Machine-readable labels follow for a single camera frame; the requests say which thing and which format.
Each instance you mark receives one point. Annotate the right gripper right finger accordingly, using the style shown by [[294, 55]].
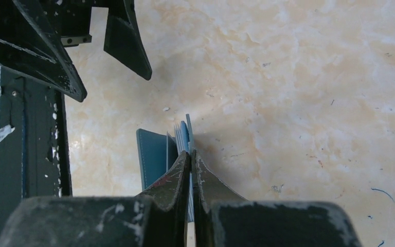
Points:
[[209, 193]]

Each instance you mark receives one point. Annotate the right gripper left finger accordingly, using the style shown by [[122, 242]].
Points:
[[164, 207]]

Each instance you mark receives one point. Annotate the blue leather card holder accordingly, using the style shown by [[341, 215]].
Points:
[[157, 153]]

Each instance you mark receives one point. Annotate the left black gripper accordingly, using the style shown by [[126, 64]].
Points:
[[33, 36]]

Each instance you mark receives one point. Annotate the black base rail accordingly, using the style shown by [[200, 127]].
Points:
[[34, 158]]

